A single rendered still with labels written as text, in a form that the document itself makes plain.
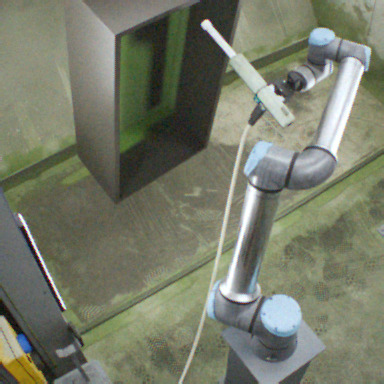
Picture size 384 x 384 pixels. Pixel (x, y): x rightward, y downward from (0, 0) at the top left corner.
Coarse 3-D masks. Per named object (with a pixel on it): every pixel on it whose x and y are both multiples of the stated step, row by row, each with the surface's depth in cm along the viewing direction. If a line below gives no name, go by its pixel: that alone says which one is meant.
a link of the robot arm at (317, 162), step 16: (352, 48) 187; (368, 48) 187; (352, 64) 183; (368, 64) 187; (336, 80) 182; (352, 80) 180; (336, 96) 176; (352, 96) 179; (336, 112) 173; (320, 128) 171; (336, 128) 170; (320, 144) 166; (336, 144) 169; (304, 160) 162; (320, 160) 162; (336, 160) 166; (304, 176) 162; (320, 176) 163
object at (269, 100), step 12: (204, 24) 192; (216, 36) 191; (228, 48) 190; (240, 60) 188; (240, 72) 188; (252, 72) 187; (252, 84) 187; (264, 84) 187; (264, 96) 185; (276, 96) 186; (264, 108) 189; (276, 108) 184; (252, 120) 201; (276, 120) 187; (288, 120) 184
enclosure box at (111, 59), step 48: (96, 0) 179; (144, 0) 182; (192, 0) 185; (240, 0) 205; (96, 48) 190; (144, 48) 251; (192, 48) 256; (96, 96) 216; (144, 96) 286; (192, 96) 281; (96, 144) 249; (144, 144) 296; (192, 144) 299
